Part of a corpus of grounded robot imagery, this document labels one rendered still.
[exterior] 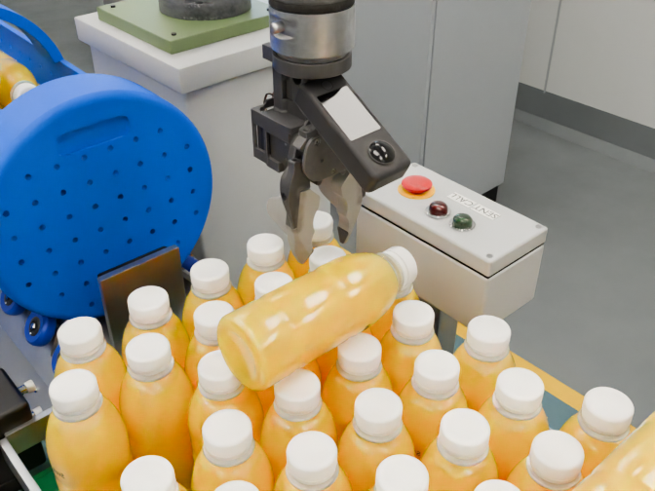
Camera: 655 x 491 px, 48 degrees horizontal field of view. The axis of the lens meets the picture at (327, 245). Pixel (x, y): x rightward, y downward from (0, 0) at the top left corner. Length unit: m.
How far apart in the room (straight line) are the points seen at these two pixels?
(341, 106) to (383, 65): 1.86
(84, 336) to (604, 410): 0.45
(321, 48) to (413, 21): 1.75
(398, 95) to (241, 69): 1.38
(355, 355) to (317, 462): 0.12
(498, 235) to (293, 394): 0.31
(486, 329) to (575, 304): 1.88
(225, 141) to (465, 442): 0.74
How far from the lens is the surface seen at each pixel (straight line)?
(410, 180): 0.88
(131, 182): 0.88
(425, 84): 2.41
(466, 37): 2.49
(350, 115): 0.66
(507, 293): 0.83
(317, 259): 0.77
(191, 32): 1.18
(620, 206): 3.16
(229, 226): 1.28
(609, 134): 3.59
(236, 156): 1.23
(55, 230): 0.86
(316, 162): 0.69
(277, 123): 0.70
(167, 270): 0.88
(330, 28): 0.64
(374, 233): 0.89
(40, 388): 0.98
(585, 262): 2.78
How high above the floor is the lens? 1.54
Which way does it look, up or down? 35 degrees down
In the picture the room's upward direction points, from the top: straight up
